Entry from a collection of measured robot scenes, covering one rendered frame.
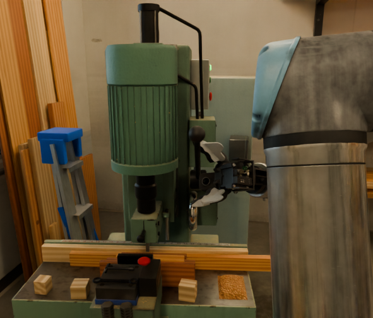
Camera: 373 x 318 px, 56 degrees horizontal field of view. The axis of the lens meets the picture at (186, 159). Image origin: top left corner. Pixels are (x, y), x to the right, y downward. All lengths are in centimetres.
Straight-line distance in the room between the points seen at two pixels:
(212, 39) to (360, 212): 290
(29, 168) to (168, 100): 159
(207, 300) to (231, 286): 7
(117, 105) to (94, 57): 270
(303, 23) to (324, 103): 286
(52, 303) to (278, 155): 73
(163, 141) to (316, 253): 54
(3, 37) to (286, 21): 214
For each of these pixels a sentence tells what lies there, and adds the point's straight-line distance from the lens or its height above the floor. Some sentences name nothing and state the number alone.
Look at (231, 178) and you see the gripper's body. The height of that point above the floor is 121.
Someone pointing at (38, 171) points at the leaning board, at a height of 84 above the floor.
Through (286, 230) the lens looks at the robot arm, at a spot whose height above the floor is 128.
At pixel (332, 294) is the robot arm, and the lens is 41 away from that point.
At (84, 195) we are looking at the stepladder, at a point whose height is 80.
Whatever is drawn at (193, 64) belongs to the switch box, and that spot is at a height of 146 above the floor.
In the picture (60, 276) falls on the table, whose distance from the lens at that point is 106.
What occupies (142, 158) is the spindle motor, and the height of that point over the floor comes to 124.
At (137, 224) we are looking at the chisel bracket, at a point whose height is 106.
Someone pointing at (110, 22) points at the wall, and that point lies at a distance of 349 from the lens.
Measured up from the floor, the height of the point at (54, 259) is 91.
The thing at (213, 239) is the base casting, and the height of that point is 80.
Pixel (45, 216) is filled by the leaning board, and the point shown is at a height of 54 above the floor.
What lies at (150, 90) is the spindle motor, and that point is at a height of 140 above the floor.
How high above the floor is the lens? 145
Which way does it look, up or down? 15 degrees down
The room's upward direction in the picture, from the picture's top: straight up
